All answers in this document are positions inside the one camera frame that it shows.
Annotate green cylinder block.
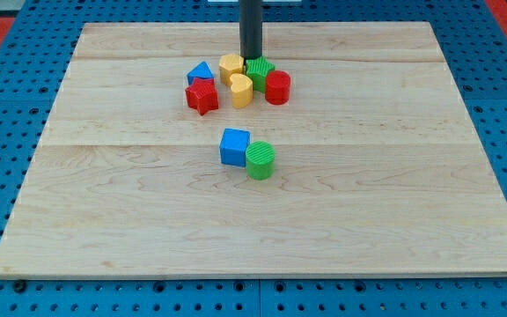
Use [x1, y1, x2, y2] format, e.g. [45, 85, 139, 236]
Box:
[246, 141, 276, 181]

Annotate blue cube block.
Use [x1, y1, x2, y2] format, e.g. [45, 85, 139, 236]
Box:
[219, 128, 250, 167]

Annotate yellow heart block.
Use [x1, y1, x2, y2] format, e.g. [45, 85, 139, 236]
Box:
[230, 73, 254, 109]

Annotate red cylinder block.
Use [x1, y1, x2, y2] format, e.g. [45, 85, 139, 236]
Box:
[265, 70, 291, 105]

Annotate red star block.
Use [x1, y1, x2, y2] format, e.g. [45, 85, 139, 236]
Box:
[185, 77, 219, 115]

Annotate green star block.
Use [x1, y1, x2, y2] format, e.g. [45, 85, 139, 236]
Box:
[246, 56, 276, 92]

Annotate yellow hexagon block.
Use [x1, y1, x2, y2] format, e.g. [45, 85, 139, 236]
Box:
[218, 54, 245, 86]

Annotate blue triangle block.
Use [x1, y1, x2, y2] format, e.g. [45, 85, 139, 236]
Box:
[187, 62, 214, 85]

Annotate light wooden board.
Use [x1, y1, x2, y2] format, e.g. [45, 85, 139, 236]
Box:
[0, 22, 507, 280]

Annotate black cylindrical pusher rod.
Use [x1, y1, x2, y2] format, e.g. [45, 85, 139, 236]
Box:
[239, 0, 263, 60]

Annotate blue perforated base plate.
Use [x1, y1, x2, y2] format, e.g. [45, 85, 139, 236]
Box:
[0, 1, 507, 316]

